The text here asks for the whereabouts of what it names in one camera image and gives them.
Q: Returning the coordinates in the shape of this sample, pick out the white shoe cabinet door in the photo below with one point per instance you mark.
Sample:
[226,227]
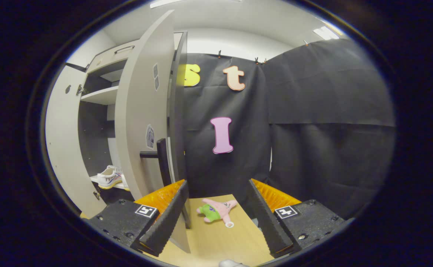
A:
[138,111]
[64,148]

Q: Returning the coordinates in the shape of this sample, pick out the ceiling light panel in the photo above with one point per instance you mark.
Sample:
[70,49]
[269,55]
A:
[326,33]

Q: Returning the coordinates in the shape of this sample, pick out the metal door hinge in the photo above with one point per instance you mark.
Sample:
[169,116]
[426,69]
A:
[96,195]
[80,90]

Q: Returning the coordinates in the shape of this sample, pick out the white shoe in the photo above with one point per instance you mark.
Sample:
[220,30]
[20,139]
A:
[109,178]

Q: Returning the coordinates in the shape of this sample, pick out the white shoe cabinet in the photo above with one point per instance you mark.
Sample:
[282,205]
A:
[138,111]

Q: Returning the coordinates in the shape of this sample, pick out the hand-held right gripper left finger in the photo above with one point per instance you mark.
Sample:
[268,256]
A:
[166,222]

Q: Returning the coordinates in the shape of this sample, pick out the white cabinet drawer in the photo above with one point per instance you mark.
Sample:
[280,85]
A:
[109,57]

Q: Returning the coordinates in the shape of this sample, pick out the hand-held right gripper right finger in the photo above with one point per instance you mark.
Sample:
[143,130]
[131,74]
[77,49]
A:
[270,222]

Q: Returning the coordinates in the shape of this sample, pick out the black backdrop cloth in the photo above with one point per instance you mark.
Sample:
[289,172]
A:
[313,111]

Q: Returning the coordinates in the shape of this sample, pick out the pink starfish plush toy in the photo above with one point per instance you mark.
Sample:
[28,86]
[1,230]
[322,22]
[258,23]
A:
[218,210]

